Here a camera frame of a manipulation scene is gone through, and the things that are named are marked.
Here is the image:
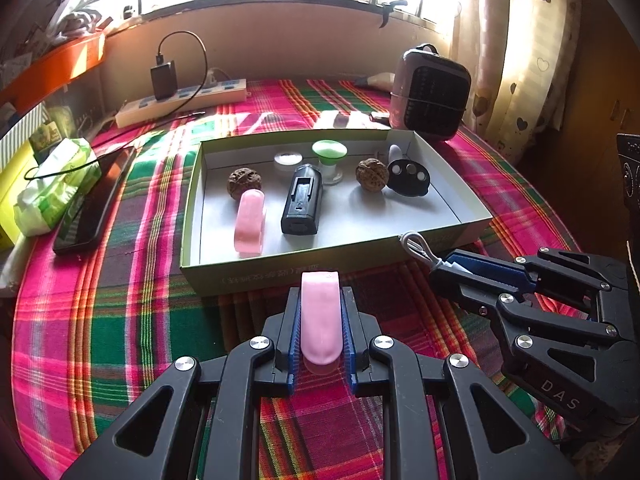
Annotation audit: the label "white plastic bags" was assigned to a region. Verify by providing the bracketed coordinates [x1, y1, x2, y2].
[47, 0, 113, 41]

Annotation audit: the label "black charger adapter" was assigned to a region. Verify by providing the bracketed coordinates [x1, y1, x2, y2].
[151, 52, 178, 101]

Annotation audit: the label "black rectangular flashlight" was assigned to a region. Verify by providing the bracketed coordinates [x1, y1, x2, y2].
[280, 163, 326, 236]

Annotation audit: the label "thin black cable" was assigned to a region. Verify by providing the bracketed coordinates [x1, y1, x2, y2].
[24, 107, 207, 182]

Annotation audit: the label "black oval magnetic holder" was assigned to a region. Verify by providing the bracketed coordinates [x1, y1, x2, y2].
[387, 157, 431, 197]

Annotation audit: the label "black window handle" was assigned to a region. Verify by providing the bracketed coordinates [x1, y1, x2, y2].
[379, 1, 408, 28]

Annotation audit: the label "green wipes pack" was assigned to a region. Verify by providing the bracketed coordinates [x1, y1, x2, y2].
[14, 137, 103, 237]

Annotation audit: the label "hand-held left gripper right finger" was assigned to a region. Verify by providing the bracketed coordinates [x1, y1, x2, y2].
[340, 285, 583, 480]

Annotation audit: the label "pink plastic clip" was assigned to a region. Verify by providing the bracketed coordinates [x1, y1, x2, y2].
[235, 190, 267, 257]
[300, 270, 342, 367]

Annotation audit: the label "striped box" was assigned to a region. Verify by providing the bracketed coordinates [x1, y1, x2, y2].
[0, 105, 48, 158]

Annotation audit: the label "white bag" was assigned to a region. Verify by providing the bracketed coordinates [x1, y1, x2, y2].
[356, 72, 396, 92]

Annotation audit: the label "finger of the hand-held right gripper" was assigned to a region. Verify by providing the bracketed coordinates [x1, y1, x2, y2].
[429, 265, 627, 419]
[446, 246, 627, 312]

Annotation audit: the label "pink heater fan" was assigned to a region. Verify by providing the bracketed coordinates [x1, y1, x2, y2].
[389, 44, 472, 141]

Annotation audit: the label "orange tray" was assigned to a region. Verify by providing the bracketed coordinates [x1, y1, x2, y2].
[0, 32, 107, 113]

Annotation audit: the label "green white cardboard box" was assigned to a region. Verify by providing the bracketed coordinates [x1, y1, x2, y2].
[179, 129, 493, 297]

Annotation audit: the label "heart print curtain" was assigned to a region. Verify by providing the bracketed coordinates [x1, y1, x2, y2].
[450, 0, 583, 161]

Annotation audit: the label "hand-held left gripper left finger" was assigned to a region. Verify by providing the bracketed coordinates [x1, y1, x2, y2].
[60, 285, 303, 480]

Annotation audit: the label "plaid cloth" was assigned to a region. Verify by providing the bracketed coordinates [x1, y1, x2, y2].
[12, 77, 601, 480]

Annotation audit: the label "yellow green box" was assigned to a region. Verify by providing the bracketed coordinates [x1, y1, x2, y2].
[0, 140, 41, 253]

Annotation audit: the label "black charger cable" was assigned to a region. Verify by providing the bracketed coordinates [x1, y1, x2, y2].
[156, 30, 209, 113]

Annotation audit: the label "brown walnut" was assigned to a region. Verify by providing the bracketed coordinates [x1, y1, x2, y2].
[355, 158, 390, 192]
[228, 167, 263, 201]

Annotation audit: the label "white power strip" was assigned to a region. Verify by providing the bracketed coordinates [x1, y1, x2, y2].
[115, 78, 249, 128]

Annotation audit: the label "white usb cable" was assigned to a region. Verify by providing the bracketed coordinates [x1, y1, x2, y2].
[399, 231, 445, 270]

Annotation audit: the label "black phone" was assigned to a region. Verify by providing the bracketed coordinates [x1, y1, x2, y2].
[52, 146, 137, 256]

